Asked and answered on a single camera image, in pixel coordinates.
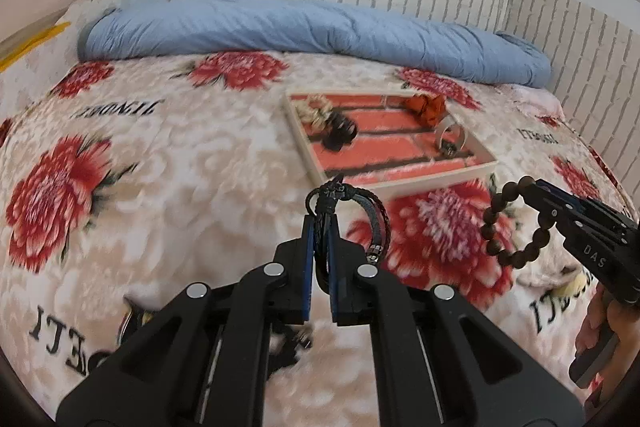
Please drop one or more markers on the rolled blue quilt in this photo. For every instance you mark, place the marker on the rolled blue quilt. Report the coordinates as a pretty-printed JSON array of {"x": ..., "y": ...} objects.
[{"x": 300, "y": 27}]

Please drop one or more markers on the yellow tape strip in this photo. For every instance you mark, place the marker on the yellow tape strip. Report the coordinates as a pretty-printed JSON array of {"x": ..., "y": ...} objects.
[{"x": 50, "y": 32}]

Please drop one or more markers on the red floral printed blanket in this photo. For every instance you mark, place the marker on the red floral printed blanket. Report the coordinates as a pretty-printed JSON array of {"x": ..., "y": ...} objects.
[{"x": 175, "y": 207}]

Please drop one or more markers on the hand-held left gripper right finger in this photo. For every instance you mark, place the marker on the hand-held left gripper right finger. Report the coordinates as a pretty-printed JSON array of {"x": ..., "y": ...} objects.
[{"x": 336, "y": 277}]

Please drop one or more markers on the wooden tray with brick-pattern base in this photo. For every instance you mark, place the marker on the wooden tray with brick-pattern base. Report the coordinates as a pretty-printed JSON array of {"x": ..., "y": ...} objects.
[{"x": 400, "y": 147}]

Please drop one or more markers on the person's right hand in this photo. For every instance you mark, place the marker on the person's right hand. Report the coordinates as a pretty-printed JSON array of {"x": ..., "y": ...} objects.
[{"x": 627, "y": 332}]

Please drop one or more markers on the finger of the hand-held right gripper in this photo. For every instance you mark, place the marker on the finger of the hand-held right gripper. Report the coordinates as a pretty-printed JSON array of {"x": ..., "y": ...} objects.
[
  {"x": 555, "y": 194},
  {"x": 562, "y": 219}
]

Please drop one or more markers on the orange scrunchie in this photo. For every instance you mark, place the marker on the orange scrunchie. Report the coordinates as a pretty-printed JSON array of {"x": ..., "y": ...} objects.
[{"x": 425, "y": 107}]

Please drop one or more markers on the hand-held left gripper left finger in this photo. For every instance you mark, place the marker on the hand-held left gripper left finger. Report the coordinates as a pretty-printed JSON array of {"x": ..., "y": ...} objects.
[{"x": 307, "y": 267}]

